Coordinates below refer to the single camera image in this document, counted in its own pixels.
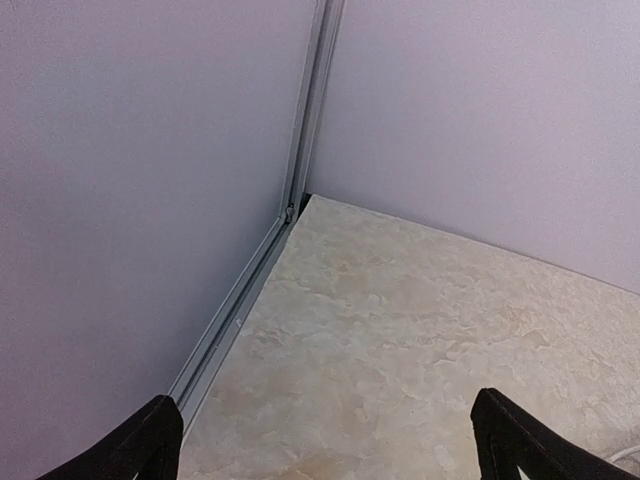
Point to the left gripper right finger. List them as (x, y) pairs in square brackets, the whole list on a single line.
[(512, 444)]

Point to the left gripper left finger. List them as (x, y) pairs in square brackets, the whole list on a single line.
[(145, 446)]

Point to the left floor rail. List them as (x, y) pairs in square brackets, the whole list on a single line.
[(196, 378)]

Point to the left aluminium post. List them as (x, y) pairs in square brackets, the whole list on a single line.
[(316, 68)]

